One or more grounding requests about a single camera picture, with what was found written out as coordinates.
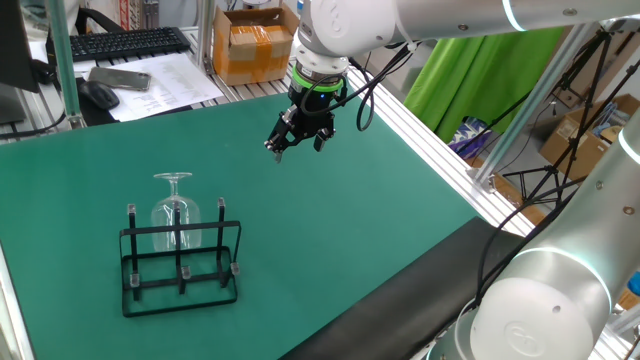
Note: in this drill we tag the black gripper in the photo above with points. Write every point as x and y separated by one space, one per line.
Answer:
310 107

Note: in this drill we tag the clear wine glass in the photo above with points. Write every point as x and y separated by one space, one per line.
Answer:
165 220

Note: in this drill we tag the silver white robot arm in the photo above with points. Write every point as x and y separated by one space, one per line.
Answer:
350 25

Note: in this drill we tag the green table mat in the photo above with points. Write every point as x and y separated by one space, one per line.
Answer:
325 210

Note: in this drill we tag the taped cardboard box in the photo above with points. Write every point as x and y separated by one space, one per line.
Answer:
250 50

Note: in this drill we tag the white printed paper sheet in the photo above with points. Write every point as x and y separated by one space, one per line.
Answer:
175 85

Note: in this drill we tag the blue white patterned bag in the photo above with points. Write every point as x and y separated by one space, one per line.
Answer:
467 135

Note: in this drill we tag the bright green cloth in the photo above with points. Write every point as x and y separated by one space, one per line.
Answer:
475 75

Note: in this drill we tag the grey smartphone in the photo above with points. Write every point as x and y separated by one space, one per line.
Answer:
120 78

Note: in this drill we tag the black rubber mat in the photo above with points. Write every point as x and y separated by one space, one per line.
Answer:
400 310

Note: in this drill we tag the black computer keyboard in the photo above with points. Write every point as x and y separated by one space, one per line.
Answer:
120 42

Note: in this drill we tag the black computer mouse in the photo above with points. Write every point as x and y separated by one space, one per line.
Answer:
100 95

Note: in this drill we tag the open cardboard box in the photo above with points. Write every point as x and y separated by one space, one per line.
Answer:
595 150

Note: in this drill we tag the black computer monitor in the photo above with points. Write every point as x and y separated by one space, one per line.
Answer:
15 50

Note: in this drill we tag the blue plastic object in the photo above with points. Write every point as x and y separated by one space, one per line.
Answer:
635 284

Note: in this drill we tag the aluminium frame post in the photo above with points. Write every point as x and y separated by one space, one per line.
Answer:
205 35
530 107
62 60

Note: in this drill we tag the black camera tripod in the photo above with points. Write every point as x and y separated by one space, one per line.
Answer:
574 143

